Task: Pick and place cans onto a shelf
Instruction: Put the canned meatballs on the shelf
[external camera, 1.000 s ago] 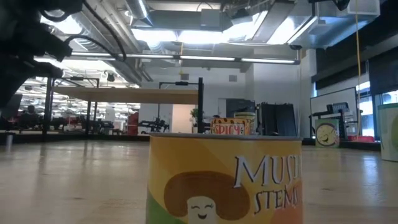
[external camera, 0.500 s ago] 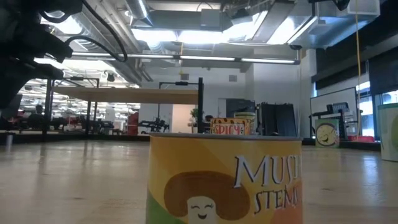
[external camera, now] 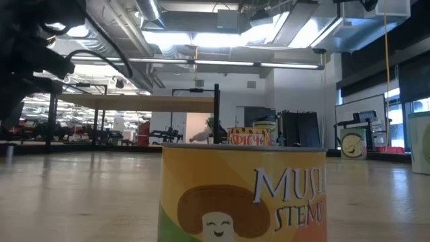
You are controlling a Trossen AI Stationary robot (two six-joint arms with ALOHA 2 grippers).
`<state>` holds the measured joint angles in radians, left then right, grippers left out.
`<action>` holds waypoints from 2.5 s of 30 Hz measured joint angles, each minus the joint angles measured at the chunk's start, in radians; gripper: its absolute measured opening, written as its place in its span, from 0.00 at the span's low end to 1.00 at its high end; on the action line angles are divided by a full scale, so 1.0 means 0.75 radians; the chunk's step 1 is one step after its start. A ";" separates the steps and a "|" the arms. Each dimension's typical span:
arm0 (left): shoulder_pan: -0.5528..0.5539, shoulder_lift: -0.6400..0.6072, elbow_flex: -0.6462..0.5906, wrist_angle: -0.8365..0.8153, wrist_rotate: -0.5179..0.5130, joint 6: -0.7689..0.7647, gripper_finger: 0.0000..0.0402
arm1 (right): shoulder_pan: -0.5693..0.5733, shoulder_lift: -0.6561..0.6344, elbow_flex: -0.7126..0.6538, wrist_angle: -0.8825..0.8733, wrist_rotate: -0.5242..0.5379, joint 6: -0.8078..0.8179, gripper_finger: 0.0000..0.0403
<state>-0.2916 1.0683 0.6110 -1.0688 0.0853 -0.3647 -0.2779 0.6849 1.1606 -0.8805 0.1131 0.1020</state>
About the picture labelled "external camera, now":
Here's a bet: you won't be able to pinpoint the black background camera stand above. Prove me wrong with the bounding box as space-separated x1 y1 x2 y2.
170 87 216 144

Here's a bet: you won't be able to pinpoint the long linear ceiling light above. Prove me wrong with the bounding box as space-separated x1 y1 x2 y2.
69 55 325 71

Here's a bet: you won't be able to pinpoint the round silver ceiling duct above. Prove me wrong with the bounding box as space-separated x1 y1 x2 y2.
134 0 167 30

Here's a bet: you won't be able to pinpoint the tall blue yellow can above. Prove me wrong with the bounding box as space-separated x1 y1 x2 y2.
252 120 278 147

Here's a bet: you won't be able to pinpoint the yellow hanging cord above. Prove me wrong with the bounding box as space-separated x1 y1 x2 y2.
382 0 393 149

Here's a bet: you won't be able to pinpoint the dark wall monitor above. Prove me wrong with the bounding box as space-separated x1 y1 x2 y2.
244 106 277 128

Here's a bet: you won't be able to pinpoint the person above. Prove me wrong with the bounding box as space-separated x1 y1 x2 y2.
189 123 228 145

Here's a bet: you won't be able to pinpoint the whiteboard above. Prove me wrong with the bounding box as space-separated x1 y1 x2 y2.
335 93 387 149

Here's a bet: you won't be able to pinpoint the black robot workstation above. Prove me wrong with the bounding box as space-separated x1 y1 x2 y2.
334 110 387 151

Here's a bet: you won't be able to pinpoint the grey metal post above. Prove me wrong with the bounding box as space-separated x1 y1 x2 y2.
5 143 15 166

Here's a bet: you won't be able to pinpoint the red flat object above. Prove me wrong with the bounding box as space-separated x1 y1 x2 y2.
375 146 406 155

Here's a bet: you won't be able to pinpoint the black folding panel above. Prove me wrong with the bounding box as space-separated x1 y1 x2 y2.
277 110 322 148

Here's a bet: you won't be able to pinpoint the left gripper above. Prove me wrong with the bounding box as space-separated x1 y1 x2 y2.
0 75 65 136

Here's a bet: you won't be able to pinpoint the short yellow spicy can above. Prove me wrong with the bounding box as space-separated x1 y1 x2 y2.
226 126 272 147

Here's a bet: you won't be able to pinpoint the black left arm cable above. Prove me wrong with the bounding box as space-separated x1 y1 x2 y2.
63 6 134 80

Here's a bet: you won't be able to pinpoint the wooden shelf black frame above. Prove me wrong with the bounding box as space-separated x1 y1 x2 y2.
45 83 222 153

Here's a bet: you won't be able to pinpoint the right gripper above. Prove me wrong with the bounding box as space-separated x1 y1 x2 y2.
332 0 379 13

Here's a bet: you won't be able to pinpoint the green potted plant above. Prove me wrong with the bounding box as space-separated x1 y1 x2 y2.
205 116 221 135

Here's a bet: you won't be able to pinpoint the white can green red print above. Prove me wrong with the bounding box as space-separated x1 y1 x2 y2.
408 111 430 175

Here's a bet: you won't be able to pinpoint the red cabinet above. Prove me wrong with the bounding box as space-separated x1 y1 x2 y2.
136 120 151 147

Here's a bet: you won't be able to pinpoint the rectangular silver ceiling duct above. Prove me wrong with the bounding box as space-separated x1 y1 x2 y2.
310 0 413 54

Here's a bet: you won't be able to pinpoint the background robot workstations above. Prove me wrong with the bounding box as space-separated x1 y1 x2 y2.
19 114 101 144

